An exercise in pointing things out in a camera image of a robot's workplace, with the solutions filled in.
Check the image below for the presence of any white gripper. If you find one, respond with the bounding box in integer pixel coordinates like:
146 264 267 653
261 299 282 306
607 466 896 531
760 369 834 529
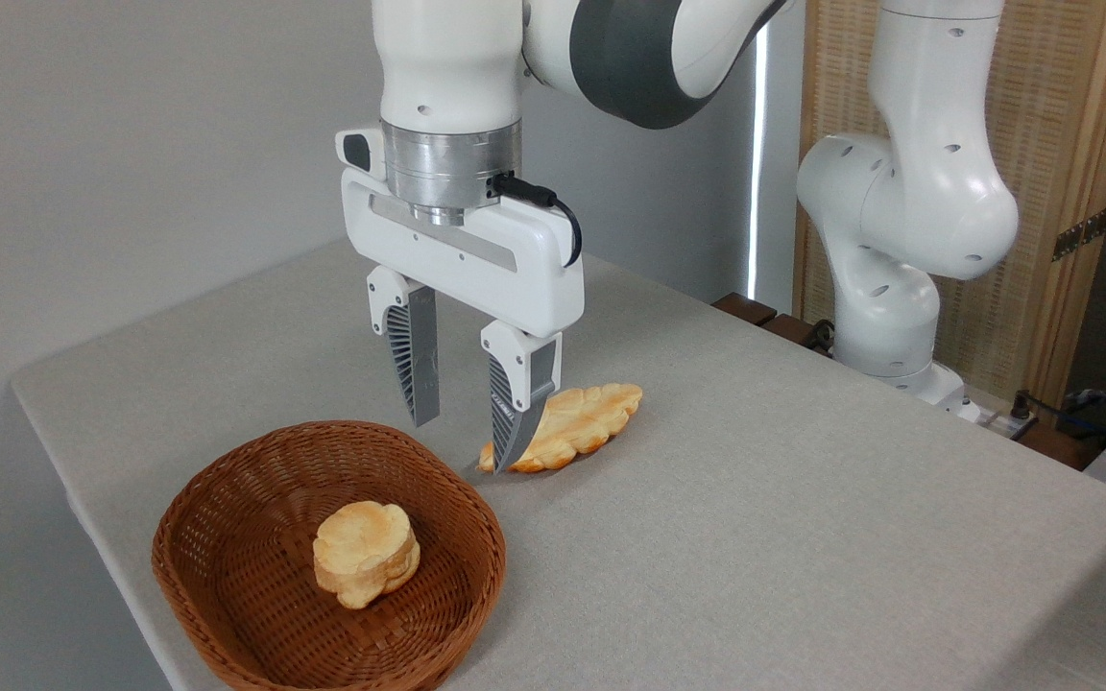
335 128 586 475

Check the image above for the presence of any round bread bun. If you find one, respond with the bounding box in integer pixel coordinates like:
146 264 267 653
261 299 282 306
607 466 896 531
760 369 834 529
312 500 421 610

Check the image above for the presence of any long flat bread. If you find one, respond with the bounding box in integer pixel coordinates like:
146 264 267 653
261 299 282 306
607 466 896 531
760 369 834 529
476 383 644 474

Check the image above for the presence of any dark brown wooden slat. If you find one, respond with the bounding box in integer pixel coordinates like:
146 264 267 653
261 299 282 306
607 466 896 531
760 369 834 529
1014 420 1106 472
711 293 779 327
762 313 834 357

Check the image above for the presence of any brown wicker basket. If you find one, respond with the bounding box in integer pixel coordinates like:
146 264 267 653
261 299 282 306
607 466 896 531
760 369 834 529
151 420 507 691

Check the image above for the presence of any dark metal hinge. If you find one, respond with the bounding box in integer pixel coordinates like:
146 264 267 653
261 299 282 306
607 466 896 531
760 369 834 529
1052 206 1106 262

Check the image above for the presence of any wooden rattan screen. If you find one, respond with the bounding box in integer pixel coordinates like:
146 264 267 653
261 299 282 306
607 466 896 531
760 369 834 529
793 0 1106 410

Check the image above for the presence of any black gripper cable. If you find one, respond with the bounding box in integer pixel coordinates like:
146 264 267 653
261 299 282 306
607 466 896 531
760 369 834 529
491 173 584 269

